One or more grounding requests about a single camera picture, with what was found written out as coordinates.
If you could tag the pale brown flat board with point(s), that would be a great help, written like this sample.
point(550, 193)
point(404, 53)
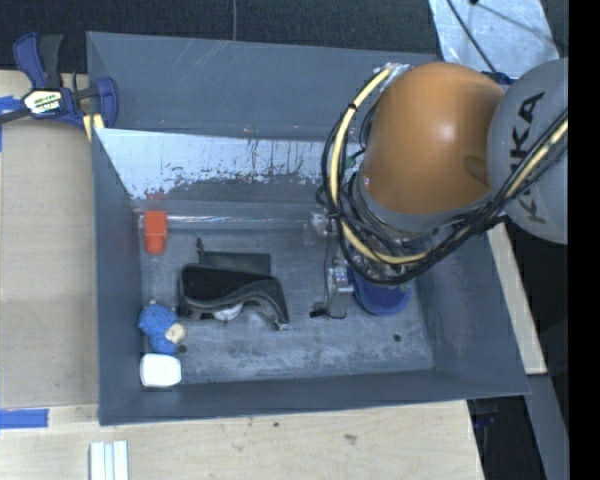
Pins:
point(45, 268)

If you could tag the white plastic container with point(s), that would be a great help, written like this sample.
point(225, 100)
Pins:
point(160, 370)

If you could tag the clear tube with orange cap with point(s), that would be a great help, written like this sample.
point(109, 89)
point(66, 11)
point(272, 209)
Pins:
point(155, 230)

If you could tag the black curved plastic object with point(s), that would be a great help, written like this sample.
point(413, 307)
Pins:
point(230, 285)

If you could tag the blue toy figure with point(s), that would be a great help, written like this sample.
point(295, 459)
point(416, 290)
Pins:
point(155, 320)

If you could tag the grey metal bin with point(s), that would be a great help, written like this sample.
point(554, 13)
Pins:
point(305, 358)

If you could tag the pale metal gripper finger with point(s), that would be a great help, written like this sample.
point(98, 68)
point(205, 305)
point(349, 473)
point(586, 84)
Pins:
point(339, 295)
point(322, 224)

